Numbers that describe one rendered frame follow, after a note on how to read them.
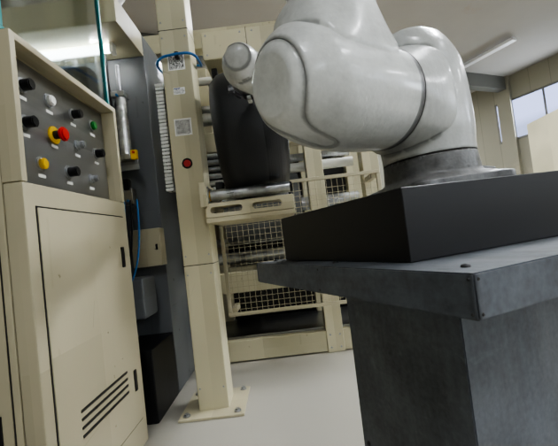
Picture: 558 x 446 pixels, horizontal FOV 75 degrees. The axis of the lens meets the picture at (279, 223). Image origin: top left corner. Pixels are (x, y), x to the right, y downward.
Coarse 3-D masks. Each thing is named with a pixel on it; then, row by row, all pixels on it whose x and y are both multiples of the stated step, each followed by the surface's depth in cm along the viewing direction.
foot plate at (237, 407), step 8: (240, 392) 165; (248, 392) 164; (192, 400) 163; (232, 400) 158; (240, 400) 157; (192, 408) 155; (224, 408) 151; (232, 408) 150; (240, 408) 149; (184, 416) 148; (192, 416) 148; (200, 416) 147; (208, 416) 146; (216, 416) 145; (224, 416) 145; (232, 416) 145
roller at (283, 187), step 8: (264, 184) 148; (272, 184) 148; (280, 184) 148; (288, 184) 147; (216, 192) 148; (224, 192) 147; (232, 192) 147; (240, 192) 147; (248, 192) 147; (256, 192) 148; (264, 192) 148; (272, 192) 148; (280, 192) 149; (216, 200) 149
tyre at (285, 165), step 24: (216, 96) 140; (216, 120) 139; (240, 120) 137; (216, 144) 143; (240, 144) 139; (264, 144) 140; (288, 144) 145; (240, 168) 143; (264, 168) 145; (288, 168) 151
